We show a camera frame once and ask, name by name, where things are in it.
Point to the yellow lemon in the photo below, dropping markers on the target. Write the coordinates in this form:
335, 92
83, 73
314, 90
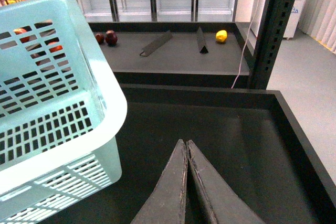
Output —
221, 36

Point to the orange red apple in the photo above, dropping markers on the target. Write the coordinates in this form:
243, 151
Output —
54, 47

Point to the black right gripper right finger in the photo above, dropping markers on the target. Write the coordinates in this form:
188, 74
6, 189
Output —
220, 204

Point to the black triangular divider right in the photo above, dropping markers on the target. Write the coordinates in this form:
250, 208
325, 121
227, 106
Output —
201, 41

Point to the small reddish brown apple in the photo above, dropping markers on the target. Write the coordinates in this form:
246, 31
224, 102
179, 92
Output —
99, 38

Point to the black upper display tray right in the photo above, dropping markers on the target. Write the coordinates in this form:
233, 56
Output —
178, 62

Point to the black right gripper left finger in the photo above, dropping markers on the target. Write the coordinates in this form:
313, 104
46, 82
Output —
167, 202

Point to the black lower display tray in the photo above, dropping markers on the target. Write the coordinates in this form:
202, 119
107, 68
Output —
252, 139

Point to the light blue plastic basket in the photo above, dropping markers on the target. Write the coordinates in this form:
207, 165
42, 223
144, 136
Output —
59, 120

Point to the dark apple right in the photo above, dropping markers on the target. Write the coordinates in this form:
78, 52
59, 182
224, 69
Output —
111, 38

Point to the black display tray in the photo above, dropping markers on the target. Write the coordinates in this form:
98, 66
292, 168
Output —
178, 62
252, 139

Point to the black corner post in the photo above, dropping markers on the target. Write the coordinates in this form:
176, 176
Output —
274, 20

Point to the black divider left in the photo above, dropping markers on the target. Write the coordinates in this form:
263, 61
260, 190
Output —
155, 44

